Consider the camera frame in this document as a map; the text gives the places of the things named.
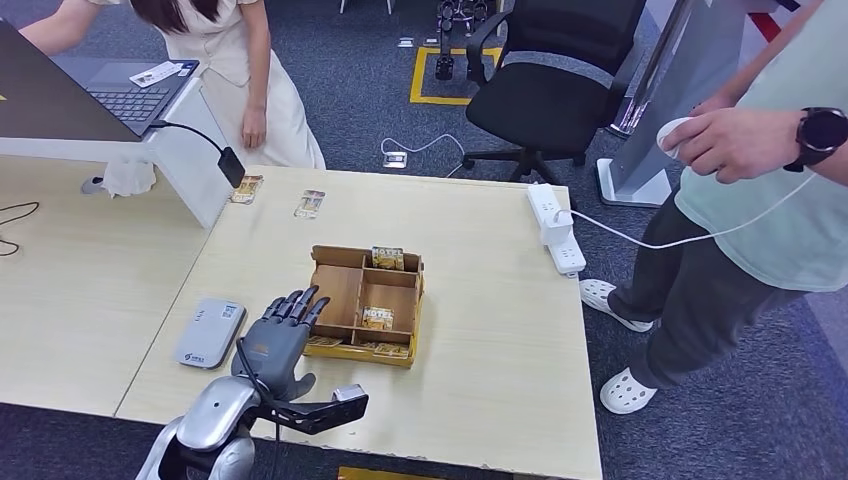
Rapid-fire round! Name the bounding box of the white floor cable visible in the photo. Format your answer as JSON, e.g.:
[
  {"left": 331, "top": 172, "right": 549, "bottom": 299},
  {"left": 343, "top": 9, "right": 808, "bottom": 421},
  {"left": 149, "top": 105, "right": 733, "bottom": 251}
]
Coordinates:
[{"left": 380, "top": 134, "right": 466, "bottom": 179}]

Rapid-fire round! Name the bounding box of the thin black desk cable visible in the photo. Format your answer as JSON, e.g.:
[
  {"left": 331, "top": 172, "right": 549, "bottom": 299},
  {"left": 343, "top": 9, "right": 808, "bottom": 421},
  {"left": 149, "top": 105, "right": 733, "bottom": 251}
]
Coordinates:
[{"left": 0, "top": 201, "right": 41, "bottom": 258}]

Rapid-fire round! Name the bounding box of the silver standing kiosk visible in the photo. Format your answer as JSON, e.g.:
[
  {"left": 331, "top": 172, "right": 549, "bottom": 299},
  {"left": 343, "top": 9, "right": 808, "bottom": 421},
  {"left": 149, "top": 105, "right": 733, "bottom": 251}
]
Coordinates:
[{"left": 594, "top": 0, "right": 800, "bottom": 210}]

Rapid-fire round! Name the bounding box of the white plug adapter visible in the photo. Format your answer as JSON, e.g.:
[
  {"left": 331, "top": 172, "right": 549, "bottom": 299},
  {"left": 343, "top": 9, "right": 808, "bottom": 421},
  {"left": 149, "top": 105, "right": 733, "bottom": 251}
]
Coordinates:
[{"left": 539, "top": 209, "right": 574, "bottom": 246}]

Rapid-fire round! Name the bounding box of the white round device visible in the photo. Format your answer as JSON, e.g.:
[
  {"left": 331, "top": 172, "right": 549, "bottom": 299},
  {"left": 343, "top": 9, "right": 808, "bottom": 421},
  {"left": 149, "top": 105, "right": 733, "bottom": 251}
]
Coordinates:
[{"left": 655, "top": 117, "right": 696, "bottom": 161}]

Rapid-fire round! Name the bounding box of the grey card reader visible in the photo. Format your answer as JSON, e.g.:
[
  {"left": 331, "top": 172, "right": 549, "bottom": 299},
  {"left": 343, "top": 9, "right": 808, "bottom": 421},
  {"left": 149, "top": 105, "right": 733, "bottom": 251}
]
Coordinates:
[{"left": 174, "top": 297, "right": 248, "bottom": 371}]

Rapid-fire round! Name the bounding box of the black wheeled machine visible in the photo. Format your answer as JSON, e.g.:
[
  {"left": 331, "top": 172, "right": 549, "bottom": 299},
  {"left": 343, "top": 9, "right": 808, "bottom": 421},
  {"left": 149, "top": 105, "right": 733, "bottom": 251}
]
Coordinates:
[{"left": 433, "top": 0, "right": 492, "bottom": 83}]

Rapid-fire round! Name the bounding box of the white clog shoe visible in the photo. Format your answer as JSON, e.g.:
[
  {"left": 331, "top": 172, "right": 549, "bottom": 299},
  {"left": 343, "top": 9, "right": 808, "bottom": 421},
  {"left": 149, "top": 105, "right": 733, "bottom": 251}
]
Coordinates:
[
  {"left": 599, "top": 367, "right": 658, "bottom": 416},
  {"left": 580, "top": 278, "right": 655, "bottom": 335}
]

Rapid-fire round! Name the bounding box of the black office chair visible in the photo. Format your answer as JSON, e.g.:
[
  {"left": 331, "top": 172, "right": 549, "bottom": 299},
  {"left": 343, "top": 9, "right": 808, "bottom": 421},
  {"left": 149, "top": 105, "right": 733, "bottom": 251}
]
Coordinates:
[{"left": 461, "top": 0, "right": 649, "bottom": 187}]

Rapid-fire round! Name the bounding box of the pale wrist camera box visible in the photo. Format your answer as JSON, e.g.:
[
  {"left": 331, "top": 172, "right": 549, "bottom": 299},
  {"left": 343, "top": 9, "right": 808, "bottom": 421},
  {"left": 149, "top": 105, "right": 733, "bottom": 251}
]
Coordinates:
[{"left": 331, "top": 383, "right": 370, "bottom": 405}]

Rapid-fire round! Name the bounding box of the person's left hand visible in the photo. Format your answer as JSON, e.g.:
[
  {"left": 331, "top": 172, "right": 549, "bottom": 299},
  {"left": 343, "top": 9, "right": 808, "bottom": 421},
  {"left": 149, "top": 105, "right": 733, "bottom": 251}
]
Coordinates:
[
  {"left": 240, "top": 105, "right": 268, "bottom": 150},
  {"left": 661, "top": 107, "right": 806, "bottom": 186}
]

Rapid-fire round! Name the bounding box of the white ID card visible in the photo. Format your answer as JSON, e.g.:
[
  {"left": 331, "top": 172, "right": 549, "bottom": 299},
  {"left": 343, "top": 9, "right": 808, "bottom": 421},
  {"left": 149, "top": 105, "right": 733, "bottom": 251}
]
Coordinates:
[{"left": 129, "top": 60, "right": 185, "bottom": 89}]

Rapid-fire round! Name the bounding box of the person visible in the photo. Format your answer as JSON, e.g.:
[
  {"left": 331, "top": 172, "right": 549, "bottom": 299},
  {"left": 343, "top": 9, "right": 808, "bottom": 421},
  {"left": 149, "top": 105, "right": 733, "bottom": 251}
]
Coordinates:
[
  {"left": 580, "top": 0, "right": 848, "bottom": 416},
  {"left": 19, "top": 0, "right": 327, "bottom": 171}
]

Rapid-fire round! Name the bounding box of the white charging cable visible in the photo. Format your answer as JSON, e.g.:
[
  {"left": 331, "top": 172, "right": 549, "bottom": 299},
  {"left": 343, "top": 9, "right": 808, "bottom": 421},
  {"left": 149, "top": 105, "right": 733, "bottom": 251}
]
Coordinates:
[{"left": 561, "top": 170, "right": 819, "bottom": 252}]

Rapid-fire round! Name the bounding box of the person's right hand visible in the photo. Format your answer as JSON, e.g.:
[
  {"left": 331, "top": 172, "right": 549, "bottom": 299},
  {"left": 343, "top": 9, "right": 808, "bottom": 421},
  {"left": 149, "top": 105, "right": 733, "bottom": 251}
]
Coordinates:
[{"left": 690, "top": 94, "right": 738, "bottom": 119}]

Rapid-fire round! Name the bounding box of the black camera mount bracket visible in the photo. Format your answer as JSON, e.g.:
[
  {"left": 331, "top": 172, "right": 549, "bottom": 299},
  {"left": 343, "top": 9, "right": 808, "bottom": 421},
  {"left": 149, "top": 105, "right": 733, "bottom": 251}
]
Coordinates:
[{"left": 250, "top": 395, "right": 370, "bottom": 437}]

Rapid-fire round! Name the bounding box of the black laptop charger cable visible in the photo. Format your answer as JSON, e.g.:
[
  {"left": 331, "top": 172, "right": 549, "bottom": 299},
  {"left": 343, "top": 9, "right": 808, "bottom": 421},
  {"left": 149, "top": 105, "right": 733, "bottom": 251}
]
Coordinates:
[{"left": 150, "top": 119, "right": 247, "bottom": 190}]

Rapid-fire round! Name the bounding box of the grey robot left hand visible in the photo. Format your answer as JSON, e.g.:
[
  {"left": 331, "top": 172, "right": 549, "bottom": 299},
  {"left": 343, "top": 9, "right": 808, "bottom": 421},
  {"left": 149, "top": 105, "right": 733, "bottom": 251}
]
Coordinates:
[{"left": 230, "top": 285, "right": 332, "bottom": 403}]

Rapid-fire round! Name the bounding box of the yellow floor tape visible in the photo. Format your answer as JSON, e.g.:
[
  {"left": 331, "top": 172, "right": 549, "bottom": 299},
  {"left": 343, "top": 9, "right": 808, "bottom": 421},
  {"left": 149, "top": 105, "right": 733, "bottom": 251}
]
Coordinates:
[{"left": 337, "top": 466, "right": 442, "bottom": 480}]

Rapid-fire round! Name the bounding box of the white crumpled tissue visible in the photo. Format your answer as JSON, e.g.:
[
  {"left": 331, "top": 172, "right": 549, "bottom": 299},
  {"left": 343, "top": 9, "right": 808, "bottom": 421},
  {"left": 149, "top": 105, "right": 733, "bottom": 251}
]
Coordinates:
[{"left": 101, "top": 158, "right": 158, "bottom": 199}]

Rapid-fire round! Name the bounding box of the grey laptop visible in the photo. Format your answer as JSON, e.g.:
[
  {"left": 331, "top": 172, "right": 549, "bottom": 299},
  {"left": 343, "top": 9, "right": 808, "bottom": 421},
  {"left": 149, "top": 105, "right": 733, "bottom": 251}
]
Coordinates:
[{"left": 0, "top": 18, "right": 201, "bottom": 142}]

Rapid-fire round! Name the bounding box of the white power strip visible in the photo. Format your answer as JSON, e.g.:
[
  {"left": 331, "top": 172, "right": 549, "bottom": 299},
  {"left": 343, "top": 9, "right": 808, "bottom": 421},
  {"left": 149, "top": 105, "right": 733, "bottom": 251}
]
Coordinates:
[{"left": 526, "top": 183, "right": 588, "bottom": 278}]

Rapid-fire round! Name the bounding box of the white raised counter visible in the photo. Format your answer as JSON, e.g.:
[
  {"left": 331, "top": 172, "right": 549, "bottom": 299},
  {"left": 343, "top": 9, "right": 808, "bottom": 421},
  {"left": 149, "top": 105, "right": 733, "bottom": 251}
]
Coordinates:
[{"left": 0, "top": 78, "right": 236, "bottom": 231}]

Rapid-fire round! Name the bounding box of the wooden card organizer box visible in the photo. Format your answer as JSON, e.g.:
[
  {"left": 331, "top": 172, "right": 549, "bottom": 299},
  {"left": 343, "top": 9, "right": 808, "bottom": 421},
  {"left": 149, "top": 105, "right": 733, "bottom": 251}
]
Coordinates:
[{"left": 301, "top": 244, "right": 427, "bottom": 370}]

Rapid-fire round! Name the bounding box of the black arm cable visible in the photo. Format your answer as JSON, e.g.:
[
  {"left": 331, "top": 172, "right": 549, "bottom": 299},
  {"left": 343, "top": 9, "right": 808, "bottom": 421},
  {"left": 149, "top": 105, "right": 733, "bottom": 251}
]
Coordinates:
[{"left": 235, "top": 339, "right": 283, "bottom": 480}]

